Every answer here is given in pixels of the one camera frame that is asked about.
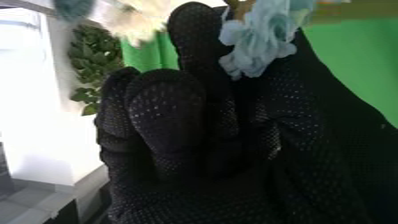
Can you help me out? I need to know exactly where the blue flower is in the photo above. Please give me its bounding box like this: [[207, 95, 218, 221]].
[[216, 0, 316, 82]]

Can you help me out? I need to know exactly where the white sheet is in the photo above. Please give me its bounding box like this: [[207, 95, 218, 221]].
[[0, 6, 122, 188]]

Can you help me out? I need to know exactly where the green sprig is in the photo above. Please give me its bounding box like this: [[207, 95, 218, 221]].
[[65, 24, 126, 117]]

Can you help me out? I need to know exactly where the white flower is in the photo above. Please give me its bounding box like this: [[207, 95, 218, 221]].
[[95, 0, 181, 48]]

